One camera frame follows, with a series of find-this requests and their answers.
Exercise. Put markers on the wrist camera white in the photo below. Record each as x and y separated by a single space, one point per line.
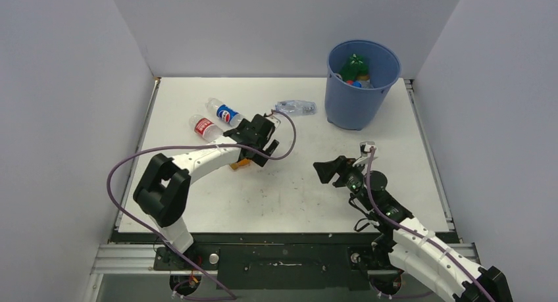
367 151
273 119

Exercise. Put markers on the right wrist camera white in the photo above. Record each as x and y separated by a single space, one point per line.
367 151

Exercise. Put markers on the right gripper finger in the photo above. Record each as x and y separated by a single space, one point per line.
327 170
351 161

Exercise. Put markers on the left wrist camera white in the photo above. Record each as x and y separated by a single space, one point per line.
273 119

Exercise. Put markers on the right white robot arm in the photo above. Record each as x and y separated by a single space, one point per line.
406 244

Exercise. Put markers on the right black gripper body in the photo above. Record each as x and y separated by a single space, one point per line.
352 177

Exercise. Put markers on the crushed clear water bottle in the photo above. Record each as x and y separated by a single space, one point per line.
296 107

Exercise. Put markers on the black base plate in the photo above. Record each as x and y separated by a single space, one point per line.
280 261

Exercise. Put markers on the blue plastic bin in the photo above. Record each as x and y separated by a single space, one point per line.
352 107

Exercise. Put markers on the orange juice bottle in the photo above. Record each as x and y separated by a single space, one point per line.
240 164

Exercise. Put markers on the green plastic bottle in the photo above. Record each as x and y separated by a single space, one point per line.
355 65

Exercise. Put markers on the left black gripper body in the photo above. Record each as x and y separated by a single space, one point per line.
262 143

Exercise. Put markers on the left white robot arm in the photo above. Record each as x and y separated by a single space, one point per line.
163 189

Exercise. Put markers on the clear bottle red label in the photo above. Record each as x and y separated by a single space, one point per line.
205 128

